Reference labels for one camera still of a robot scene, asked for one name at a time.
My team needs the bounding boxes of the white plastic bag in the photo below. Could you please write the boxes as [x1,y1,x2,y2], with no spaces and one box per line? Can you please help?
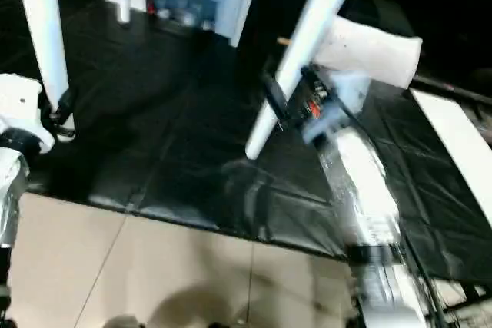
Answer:
[311,17,424,91]

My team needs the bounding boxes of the black floor stand bar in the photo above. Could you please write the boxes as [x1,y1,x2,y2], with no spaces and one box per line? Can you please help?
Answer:
[434,286,492,317]

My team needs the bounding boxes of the black work mat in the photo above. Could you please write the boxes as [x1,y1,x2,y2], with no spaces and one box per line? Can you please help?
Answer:
[0,0,492,283]

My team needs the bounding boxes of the flat white board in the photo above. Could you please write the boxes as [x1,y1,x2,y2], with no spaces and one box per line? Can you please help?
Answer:
[410,88,492,225]

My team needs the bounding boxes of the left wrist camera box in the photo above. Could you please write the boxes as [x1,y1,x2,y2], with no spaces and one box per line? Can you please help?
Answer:
[0,73,58,157]

